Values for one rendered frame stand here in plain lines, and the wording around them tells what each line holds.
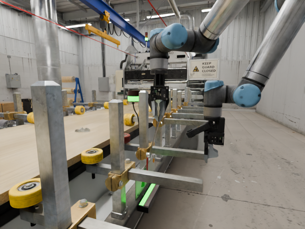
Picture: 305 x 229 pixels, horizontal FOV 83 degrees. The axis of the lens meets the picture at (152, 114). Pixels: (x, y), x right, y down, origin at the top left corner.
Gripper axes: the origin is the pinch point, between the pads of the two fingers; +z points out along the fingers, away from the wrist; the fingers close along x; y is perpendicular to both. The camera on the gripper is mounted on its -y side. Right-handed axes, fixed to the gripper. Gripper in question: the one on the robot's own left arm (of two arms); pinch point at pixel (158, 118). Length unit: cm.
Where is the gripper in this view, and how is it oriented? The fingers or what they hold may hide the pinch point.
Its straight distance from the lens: 75.6
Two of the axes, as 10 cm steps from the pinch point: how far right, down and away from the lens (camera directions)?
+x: 10.0, -0.1, 0.3
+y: 0.3, 1.4, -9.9
